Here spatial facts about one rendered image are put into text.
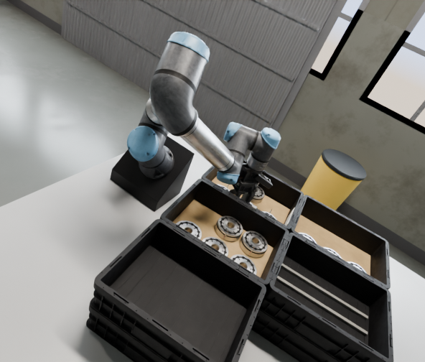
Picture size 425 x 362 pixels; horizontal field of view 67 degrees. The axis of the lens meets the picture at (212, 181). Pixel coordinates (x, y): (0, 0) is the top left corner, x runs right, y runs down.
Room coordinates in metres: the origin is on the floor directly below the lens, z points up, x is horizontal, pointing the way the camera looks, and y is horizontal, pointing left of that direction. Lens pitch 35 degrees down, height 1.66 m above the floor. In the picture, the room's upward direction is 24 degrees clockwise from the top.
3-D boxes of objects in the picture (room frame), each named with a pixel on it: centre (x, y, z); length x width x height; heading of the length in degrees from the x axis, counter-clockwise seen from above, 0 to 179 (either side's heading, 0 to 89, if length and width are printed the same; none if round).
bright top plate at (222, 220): (0.92, -0.13, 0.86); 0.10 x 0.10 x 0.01
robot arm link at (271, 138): (1.08, -0.12, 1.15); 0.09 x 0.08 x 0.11; 97
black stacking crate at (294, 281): (0.76, -0.51, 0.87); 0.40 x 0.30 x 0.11; 78
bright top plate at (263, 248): (0.89, -0.24, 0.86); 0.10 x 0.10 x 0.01
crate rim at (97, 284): (0.55, -0.05, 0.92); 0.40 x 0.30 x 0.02; 78
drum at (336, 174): (2.47, -0.93, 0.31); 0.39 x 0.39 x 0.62
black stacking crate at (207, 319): (0.55, -0.05, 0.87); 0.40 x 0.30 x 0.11; 78
